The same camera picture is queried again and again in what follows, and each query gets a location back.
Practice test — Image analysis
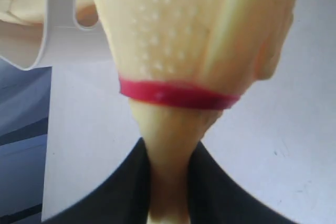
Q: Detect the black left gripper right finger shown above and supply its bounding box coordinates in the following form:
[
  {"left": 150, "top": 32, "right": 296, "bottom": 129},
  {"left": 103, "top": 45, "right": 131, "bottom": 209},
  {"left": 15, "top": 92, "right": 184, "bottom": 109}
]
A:
[{"left": 188, "top": 143, "right": 294, "bottom": 224}]

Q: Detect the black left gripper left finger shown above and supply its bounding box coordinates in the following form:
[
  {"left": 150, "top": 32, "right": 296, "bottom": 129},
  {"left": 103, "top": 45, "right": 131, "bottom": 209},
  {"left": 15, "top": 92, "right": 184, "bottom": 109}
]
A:
[{"left": 43, "top": 138, "right": 150, "bottom": 224}]

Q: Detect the grey backdrop curtain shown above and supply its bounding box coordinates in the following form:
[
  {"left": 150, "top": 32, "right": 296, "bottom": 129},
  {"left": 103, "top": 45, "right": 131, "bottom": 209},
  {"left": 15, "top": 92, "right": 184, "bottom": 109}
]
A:
[{"left": 1, "top": 60, "right": 51, "bottom": 223}]

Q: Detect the cream bin marked O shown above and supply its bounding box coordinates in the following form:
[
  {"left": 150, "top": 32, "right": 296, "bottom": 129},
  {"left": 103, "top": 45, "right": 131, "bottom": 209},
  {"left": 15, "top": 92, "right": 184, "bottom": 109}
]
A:
[{"left": 1, "top": 0, "right": 111, "bottom": 70}]

